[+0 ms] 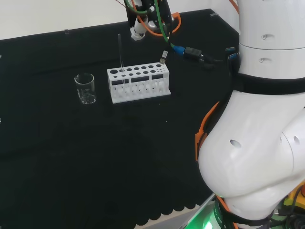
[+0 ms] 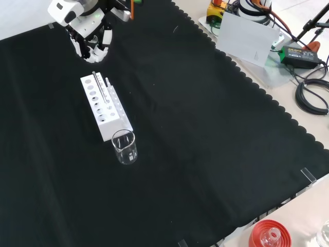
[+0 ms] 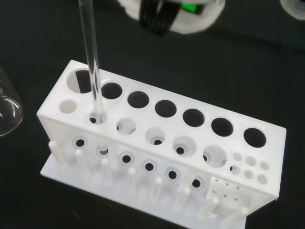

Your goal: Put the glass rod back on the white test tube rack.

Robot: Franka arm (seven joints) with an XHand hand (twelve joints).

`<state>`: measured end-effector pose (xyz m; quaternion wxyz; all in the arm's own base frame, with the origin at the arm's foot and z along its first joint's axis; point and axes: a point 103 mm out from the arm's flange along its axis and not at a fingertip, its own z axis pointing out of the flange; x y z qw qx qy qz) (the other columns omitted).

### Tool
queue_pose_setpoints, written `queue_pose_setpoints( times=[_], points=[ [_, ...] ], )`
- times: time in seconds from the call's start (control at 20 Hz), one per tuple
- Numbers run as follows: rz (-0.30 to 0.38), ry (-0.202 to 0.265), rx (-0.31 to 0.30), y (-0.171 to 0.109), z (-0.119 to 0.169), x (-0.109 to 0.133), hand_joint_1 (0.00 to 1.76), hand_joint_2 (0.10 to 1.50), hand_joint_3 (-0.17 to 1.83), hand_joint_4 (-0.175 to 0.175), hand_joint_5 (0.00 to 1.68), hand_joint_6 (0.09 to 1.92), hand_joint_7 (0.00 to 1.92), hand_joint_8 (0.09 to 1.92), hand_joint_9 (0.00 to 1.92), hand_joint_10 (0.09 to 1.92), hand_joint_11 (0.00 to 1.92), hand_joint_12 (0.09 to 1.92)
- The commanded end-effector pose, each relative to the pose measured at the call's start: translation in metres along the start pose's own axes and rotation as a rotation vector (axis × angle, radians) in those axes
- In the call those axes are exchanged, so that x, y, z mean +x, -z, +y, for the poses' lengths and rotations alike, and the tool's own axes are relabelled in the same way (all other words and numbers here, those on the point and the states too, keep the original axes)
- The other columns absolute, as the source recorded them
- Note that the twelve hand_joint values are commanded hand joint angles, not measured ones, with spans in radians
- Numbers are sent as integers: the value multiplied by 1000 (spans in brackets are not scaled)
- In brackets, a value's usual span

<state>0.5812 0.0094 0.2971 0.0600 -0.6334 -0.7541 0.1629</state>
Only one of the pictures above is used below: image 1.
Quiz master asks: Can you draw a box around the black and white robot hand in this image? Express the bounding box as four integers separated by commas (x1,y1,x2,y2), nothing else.
126,0,147,42

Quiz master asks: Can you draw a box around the clear glass rod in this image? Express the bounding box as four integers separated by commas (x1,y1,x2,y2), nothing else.
117,33,126,84

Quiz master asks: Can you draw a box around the white test tube rack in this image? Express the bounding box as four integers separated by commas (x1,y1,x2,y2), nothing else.
106,62,172,104

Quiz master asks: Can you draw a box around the clear glass beaker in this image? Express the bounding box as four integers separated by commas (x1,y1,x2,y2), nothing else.
74,73,97,105

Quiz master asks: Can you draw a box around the black cloth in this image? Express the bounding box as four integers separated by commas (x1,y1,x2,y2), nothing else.
0,9,240,229

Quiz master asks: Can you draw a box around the yellow stop button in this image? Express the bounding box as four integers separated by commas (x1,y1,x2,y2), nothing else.
283,181,305,206

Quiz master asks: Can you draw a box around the black usb cable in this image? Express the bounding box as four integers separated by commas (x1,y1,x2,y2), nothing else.
158,14,173,65

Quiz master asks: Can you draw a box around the orange cable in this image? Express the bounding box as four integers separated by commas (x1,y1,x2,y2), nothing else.
130,0,240,229

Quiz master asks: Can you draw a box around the green cable with blue plug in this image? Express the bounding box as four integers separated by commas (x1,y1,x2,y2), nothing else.
123,0,186,57

